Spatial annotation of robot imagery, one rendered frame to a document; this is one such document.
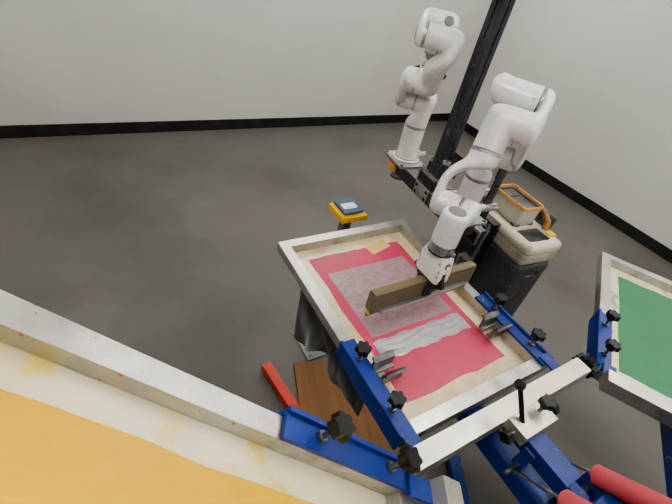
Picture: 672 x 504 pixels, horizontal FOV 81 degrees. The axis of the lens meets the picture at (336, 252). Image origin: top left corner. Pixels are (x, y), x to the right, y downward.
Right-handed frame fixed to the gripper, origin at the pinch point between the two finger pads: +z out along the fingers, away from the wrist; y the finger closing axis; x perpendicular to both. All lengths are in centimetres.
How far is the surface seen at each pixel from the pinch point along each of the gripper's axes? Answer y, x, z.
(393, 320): 0.3, 6.9, 14.0
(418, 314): -0.6, -3.1, 14.1
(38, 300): 143, 125, 109
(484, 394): -33.2, 0.3, 10.4
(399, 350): -10.6, 12.7, 13.2
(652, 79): 132, -380, -20
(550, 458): -53, 2, 5
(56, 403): -24, 89, -34
